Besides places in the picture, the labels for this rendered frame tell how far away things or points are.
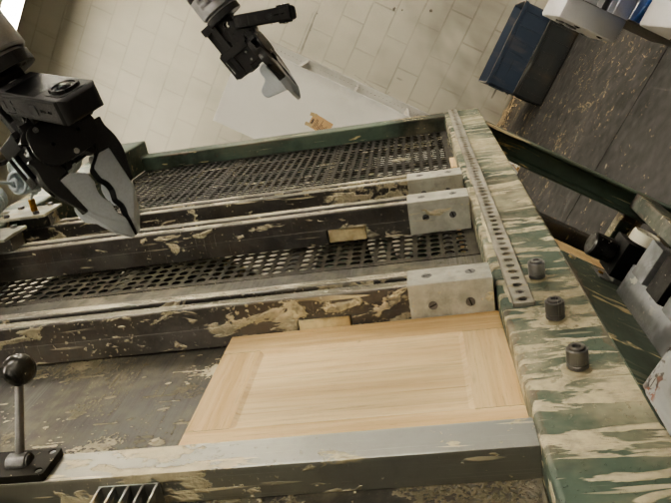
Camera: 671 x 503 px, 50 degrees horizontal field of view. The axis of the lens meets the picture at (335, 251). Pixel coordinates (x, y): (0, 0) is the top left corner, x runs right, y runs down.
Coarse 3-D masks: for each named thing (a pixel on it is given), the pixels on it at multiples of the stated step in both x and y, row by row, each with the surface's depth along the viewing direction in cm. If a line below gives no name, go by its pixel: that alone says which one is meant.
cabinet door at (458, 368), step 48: (240, 336) 111; (288, 336) 108; (336, 336) 105; (384, 336) 103; (432, 336) 101; (480, 336) 98; (240, 384) 96; (288, 384) 95; (336, 384) 93; (384, 384) 91; (432, 384) 89; (480, 384) 87; (192, 432) 87; (240, 432) 85; (288, 432) 84; (336, 432) 82
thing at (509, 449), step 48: (384, 432) 77; (432, 432) 76; (480, 432) 74; (528, 432) 73; (48, 480) 78; (96, 480) 78; (144, 480) 77; (192, 480) 76; (240, 480) 76; (288, 480) 75; (336, 480) 75; (384, 480) 74; (432, 480) 74; (480, 480) 73
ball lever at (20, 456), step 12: (12, 360) 81; (24, 360) 82; (12, 372) 81; (24, 372) 81; (12, 384) 82; (24, 384) 82; (24, 444) 81; (12, 456) 80; (24, 456) 80; (12, 468) 80
